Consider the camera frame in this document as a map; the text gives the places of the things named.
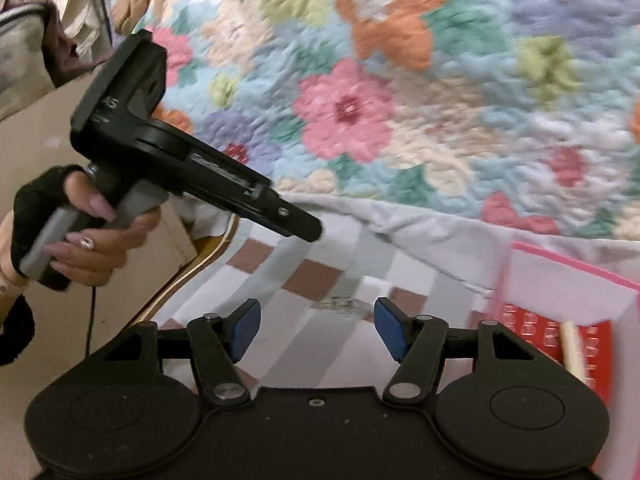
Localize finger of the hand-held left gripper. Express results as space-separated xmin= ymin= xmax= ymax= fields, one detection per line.
xmin=250 ymin=187 xmax=324 ymax=242

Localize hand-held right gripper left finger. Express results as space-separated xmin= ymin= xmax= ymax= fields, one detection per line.
xmin=102 ymin=297 xmax=262 ymax=406

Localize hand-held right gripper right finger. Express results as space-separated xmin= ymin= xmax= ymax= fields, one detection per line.
xmin=374 ymin=296 xmax=539 ymax=406

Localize pink cardboard box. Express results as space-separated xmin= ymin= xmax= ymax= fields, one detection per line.
xmin=485 ymin=241 xmax=640 ymax=480

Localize long cream remote control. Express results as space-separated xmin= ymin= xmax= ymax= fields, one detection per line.
xmin=559 ymin=321 xmax=589 ymax=382

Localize person's left hand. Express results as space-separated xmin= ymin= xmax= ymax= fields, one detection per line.
xmin=10 ymin=164 xmax=162 ymax=287

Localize bunch of keys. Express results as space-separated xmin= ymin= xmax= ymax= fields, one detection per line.
xmin=311 ymin=296 xmax=362 ymax=314

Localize grey cloth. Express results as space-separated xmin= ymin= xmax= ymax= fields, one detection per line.
xmin=0 ymin=2 xmax=54 ymax=122

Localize off-white cloth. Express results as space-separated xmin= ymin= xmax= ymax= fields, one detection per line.
xmin=44 ymin=0 xmax=110 ymax=58

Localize floral quilt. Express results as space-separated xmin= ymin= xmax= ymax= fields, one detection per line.
xmin=110 ymin=0 xmax=640 ymax=242

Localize red printed glasses case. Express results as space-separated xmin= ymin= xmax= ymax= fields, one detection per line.
xmin=495 ymin=302 xmax=615 ymax=412

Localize black cable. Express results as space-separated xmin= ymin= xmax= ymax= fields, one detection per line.
xmin=86 ymin=284 xmax=97 ymax=357

